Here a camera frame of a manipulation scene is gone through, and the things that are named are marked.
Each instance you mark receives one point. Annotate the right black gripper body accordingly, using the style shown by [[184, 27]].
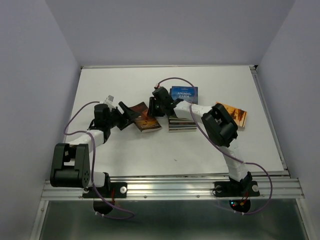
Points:
[[159, 107]]

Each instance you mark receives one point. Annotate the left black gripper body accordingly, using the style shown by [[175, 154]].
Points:
[[115, 119]]

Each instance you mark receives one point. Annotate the dark red orange book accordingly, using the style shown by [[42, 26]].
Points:
[[144, 122]]

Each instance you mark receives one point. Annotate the Tale of Two Cities book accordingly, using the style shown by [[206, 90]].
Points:
[[180, 121]]

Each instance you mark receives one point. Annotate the Three Days to See book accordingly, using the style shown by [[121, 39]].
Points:
[[182, 125]]

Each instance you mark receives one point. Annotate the orange Huckleberry Finn book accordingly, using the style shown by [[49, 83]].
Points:
[[237, 114]]

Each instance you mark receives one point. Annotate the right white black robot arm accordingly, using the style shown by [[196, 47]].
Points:
[[220, 130]]

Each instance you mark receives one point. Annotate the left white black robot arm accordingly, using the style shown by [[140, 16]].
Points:
[[71, 166]]

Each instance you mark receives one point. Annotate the white table board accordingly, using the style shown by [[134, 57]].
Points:
[[130, 152]]

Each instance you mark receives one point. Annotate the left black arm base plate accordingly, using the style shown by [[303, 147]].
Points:
[[116, 190]]

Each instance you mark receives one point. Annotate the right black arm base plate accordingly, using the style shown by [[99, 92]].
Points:
[[228, 189]]

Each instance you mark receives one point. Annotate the aluminium front rail frame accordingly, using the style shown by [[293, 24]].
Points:
[[64, 214]]

